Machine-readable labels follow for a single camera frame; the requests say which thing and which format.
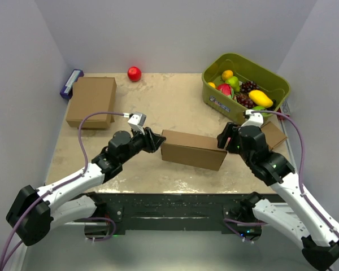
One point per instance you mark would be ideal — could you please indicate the yellow mango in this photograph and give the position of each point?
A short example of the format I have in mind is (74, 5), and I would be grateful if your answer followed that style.
(260, 98)

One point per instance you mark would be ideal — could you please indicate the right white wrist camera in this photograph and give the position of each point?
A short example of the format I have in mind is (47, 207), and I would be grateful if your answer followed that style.
(253, 119)

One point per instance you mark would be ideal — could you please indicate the green pear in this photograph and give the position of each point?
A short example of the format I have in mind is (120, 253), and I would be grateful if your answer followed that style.
(234, 83)

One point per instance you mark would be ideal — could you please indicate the red white carton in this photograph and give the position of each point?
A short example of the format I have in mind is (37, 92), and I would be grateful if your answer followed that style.
(284, 109)

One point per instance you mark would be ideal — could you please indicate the pink dragon fruit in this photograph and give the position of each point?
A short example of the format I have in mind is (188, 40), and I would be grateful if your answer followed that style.
(226, 90)

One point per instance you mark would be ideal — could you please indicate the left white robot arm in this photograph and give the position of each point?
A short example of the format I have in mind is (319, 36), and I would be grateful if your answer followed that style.
(32, 212)

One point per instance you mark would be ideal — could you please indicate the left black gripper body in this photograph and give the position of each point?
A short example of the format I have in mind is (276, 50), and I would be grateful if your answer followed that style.
(142, 142)

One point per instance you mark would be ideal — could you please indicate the small yellow fruit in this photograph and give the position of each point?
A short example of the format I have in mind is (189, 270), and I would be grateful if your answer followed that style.
(212, 85)

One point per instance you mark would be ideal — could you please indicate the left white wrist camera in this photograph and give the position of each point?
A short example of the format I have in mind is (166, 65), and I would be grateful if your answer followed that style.
(136, 122)

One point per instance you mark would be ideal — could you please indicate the small brown cardboard box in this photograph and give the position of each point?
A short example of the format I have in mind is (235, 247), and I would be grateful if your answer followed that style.
(274, 136)

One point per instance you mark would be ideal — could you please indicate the olive green plastic tub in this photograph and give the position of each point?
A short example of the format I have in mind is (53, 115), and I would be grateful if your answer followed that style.
(274, 86)

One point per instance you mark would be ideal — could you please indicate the purple white carton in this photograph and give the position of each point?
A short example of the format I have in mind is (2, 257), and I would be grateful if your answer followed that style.
(66, 91)

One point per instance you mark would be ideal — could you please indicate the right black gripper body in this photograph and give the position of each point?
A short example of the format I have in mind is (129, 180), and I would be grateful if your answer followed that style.
(234, 144)

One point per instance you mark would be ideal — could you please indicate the red apple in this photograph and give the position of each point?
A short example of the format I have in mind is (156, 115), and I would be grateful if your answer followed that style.
(134, 74)

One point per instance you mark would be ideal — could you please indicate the red grape bunch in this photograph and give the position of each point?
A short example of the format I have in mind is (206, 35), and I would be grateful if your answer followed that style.
(245, 101)

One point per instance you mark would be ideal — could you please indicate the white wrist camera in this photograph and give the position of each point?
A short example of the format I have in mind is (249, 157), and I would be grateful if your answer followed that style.
(253, 119)
(136, 122)

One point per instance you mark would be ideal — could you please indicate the dark purple grape bunch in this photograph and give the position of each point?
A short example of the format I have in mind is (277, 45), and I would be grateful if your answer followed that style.
(248, 86)

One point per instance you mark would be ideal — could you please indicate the closed brown cardboard box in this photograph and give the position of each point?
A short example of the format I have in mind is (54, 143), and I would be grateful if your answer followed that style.
(91, 95)

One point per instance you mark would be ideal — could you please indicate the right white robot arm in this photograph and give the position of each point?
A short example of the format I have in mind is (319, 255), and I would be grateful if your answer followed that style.
(310, 227)

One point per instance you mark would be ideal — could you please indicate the green lime fruit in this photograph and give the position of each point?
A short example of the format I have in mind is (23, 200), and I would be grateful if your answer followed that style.
(259, 108)

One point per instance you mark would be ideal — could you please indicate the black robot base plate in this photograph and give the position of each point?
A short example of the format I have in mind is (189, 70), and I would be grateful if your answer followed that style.
(119, 213)

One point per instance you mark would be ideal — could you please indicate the orange fruit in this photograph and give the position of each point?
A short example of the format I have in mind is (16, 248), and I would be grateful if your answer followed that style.
(227, 74)

